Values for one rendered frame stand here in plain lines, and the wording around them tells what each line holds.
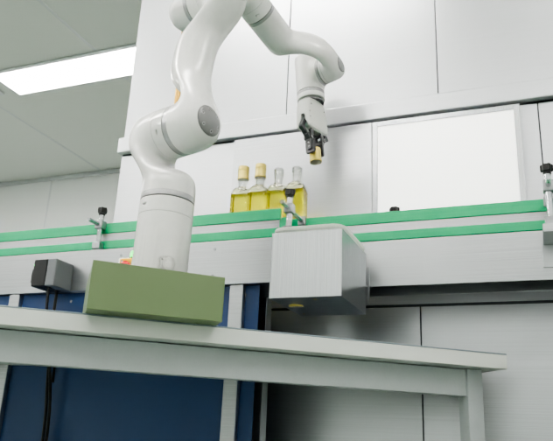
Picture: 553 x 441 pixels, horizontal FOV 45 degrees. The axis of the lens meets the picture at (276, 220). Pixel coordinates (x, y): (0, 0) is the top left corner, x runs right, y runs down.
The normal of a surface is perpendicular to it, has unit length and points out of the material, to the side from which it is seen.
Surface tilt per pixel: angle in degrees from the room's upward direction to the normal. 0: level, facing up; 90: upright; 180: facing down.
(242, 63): 90
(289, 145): 90
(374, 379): 90
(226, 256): 90
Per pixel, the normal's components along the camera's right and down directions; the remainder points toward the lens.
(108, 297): 0.31, -0.29
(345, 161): -0.36, -0.31
